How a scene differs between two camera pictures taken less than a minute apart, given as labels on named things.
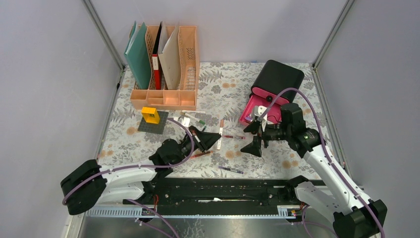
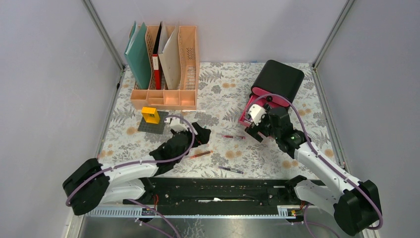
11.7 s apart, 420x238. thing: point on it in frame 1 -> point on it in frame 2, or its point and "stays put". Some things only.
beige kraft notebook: (169, 54) stays put
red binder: (155, 64) stays put
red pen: (208, 152) stays put
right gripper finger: (254, 147) -> (252, 131)
